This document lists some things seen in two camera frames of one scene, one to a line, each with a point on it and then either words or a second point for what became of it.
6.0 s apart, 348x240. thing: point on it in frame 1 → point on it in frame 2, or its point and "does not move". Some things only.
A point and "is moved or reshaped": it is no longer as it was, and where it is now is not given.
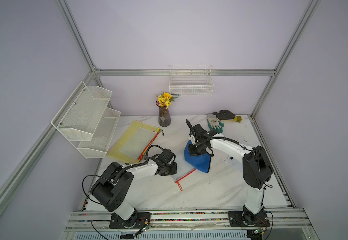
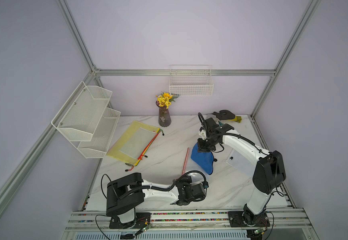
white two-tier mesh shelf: (87, 119) does not move
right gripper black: (193, 152) → (201, 147)
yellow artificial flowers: (164, 99) does not move
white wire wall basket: (190, 80) does not move
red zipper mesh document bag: (177, 181) is moved or reshaped
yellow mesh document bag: (135, 142) does not move
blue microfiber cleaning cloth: (201, 162) is moved or reshaped
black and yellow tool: (227, 115) does not move
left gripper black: (173, 170) → (185, 179)
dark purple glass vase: (164, 117) does not move
